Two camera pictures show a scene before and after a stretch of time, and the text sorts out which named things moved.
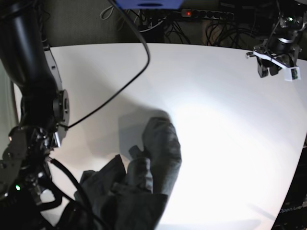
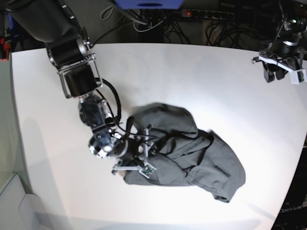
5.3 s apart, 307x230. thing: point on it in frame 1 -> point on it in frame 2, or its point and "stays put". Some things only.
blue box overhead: (150, 4) stays put
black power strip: (222, 15) stays put
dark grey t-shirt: (135, 200) -> (185, 155)
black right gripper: (274, 54) -> (287, 52)
